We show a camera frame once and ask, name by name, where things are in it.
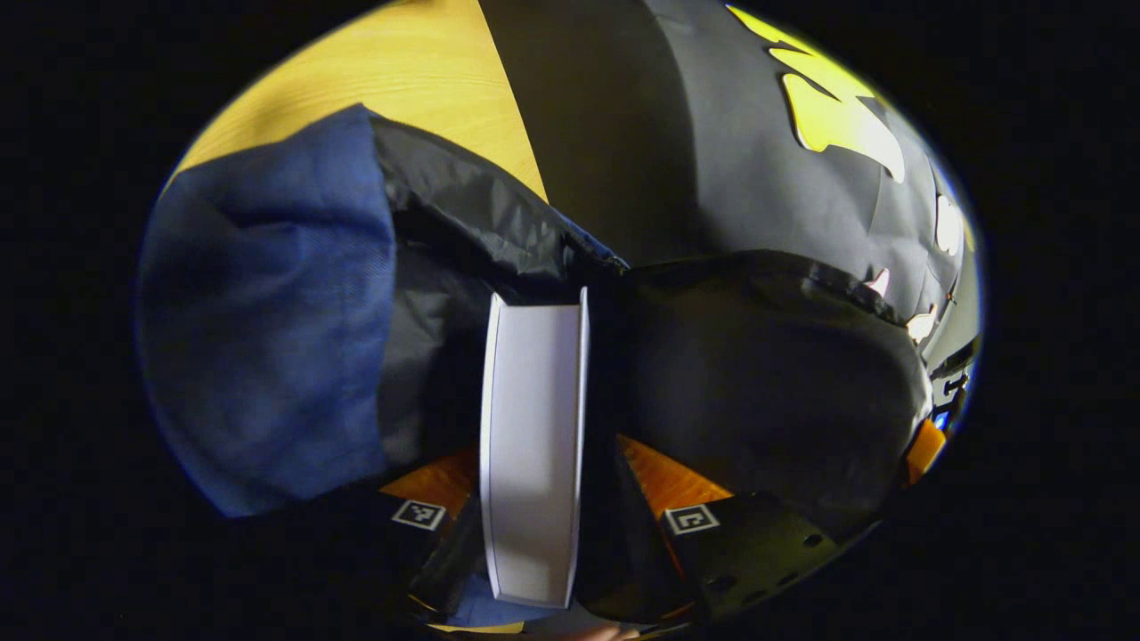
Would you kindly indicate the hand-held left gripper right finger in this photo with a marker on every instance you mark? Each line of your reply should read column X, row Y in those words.
column 641, row 552

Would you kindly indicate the black backdrop cloth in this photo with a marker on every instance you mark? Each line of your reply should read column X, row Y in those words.
column 695, row 133

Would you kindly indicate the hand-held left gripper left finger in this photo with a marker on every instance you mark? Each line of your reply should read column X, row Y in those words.
column 454, row 552

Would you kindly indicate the blue and black schoolbag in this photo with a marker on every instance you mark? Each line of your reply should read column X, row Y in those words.
column 267, row 312

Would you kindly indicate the white cover book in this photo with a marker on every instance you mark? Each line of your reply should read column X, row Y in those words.
column 534, row 445

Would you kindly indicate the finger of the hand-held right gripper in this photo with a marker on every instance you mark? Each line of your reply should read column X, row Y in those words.
column 924, row 450

